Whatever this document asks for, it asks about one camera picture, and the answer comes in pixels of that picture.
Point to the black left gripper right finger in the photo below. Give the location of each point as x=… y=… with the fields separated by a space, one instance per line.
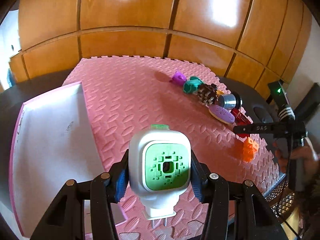
x=254 y=219

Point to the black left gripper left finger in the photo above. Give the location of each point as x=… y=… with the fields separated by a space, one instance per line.
x=64 y=218

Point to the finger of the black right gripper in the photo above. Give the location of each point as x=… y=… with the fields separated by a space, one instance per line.
x=257 y=128

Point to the white green plug-in device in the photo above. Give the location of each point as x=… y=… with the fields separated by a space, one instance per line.
x=159 y=169

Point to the person right hand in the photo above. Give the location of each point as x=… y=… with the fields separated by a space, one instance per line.
x=306 y=152

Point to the orange block cube toy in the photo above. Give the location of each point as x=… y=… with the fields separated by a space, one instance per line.
x=250 y=148

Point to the wicker chair seat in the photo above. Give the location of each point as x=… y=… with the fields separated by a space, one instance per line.
x=281 y=199

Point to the red cylindrical bottle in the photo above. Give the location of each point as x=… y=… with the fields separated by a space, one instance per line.
x=240 y=119

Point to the grey cylinder with black cap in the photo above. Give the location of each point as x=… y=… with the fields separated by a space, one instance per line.
x=230 y=101

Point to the purple oval soap case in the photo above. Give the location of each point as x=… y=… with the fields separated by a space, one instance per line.
x=221 y=114

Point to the small yellow orange object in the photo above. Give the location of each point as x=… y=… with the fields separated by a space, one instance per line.
x=219 y=92

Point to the brown pine cone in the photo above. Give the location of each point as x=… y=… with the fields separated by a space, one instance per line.
x=207 y=94

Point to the pink white cardboard box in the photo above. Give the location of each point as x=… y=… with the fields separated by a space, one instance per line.
x=53 y=142

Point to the teal plastic toy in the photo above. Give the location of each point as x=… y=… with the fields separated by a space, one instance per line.
x=192 y=85

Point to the purple plastic cup toy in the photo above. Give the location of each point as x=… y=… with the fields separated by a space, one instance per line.
x=178 y=78

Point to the pink foam puzzle mat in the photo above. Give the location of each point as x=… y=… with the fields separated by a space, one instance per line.
x=125 y=95

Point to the wooden cabinet wall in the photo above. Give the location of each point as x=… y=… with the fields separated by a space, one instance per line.
x=252 y=41

